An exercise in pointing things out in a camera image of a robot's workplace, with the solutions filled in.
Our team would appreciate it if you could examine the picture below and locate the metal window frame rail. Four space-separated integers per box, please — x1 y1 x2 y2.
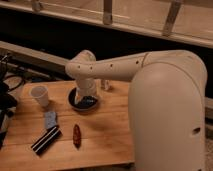
0 0 213 48

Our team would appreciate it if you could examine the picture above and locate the white plastic cup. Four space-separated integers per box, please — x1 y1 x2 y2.
30 86 49 107

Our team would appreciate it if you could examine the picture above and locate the small clear glass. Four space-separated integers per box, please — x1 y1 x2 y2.
101 79 111 91

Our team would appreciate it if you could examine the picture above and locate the black equipment with cables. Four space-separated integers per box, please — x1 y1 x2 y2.
0 53 25 149

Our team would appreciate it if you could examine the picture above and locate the white ribbed gripper body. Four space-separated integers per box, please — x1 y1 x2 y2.
76 78 97 97

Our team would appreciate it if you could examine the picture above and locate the dark ceramic bowl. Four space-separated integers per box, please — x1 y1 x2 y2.
68 88 98 111

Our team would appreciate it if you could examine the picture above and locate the black white striped block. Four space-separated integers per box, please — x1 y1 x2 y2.
31 126 62 155

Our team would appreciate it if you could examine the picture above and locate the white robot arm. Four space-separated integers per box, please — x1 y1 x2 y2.
65 50 207 171

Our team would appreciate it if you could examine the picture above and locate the small blue sponge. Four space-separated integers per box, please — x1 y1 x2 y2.
44 111 57 129

